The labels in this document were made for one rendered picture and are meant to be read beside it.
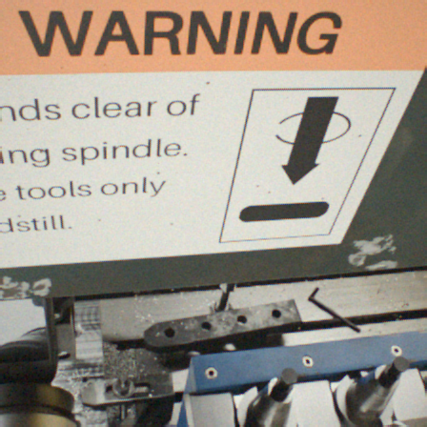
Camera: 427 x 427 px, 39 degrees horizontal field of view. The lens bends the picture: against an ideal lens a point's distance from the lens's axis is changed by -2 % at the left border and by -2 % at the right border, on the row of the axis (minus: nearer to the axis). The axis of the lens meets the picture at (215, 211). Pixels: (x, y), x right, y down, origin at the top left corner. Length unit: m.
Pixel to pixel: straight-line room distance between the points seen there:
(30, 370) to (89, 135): 0.25
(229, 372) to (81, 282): 0.45
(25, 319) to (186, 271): 0.17
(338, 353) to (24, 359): 0.41
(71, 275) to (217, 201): 0.06
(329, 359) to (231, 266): 0.48
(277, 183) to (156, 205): 0.04
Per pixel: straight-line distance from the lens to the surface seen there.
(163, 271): 0.22
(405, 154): 0.20
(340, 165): 0.19
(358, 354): 0.71
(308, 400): 0.68
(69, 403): 0.39
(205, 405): 0.66
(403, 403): 0.72
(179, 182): 0.18
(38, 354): 0.39
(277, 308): 1.02
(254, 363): 0.67
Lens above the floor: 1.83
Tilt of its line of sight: 51 degrees down
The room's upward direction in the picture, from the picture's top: 11 degrees clockwise
